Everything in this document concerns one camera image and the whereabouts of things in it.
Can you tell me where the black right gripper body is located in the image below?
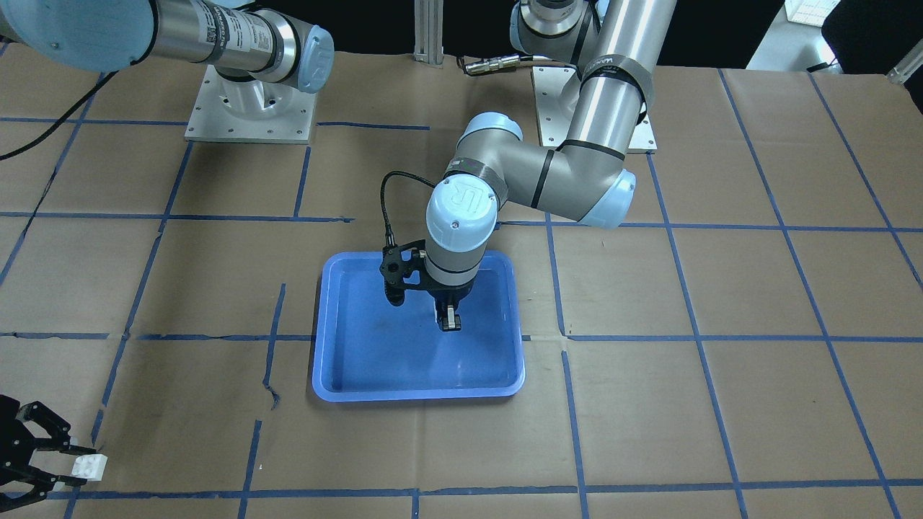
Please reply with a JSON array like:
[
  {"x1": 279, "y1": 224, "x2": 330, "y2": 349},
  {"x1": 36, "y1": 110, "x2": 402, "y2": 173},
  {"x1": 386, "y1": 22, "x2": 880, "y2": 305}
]
[{"x1": 1, "y1": 395, "x2": 70, "y2": 505}]

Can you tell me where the aluminium frame post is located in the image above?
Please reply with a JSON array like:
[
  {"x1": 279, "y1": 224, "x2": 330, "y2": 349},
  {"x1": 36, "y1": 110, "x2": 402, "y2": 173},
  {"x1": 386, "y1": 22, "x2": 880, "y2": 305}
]
[{"x1": 412, "y1": 0, "x2": 444, "y2": 68}]

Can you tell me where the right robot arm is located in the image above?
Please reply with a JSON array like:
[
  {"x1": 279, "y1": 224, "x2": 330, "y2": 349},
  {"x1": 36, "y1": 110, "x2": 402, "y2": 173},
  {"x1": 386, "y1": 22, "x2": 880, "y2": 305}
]
[{"x1": 2, "y1": 1, "x2": 335, "y2": 513}]

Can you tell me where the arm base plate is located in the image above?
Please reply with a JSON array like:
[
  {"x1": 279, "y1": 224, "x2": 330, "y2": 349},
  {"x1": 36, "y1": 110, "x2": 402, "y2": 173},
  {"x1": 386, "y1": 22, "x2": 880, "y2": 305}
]
[
  {"x1": 531, "y1": 66, "x2": 658, "y2": 154},
  {"x1": 185, "y1": 65, "x2": 317, "y2": 145}
]

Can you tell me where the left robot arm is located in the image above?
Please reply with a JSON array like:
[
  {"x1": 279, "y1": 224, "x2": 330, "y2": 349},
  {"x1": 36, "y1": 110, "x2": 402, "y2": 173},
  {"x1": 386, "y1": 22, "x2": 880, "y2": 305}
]
[{"x1": 379, "y1": 1, "x2": 676, "y2": 332}]

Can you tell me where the blue plastic tray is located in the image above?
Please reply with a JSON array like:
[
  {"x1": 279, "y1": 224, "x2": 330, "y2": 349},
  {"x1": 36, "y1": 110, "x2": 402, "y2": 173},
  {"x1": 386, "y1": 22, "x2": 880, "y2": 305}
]
[{"x1": 312, "y1": 250, "x2": 526, "y2": 403}]

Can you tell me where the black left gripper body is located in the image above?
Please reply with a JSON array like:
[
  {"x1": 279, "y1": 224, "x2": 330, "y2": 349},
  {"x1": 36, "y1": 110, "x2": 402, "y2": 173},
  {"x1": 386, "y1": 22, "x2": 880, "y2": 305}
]
[{"x1": 379, "y1": 241, "x2": 474, "y2": 306}]

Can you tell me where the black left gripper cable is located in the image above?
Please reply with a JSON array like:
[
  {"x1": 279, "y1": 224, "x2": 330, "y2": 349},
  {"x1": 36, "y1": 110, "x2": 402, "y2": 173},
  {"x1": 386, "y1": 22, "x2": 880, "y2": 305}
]
[{"x1": 379, "y1": 171, "x2": 438, "y2": 253}]

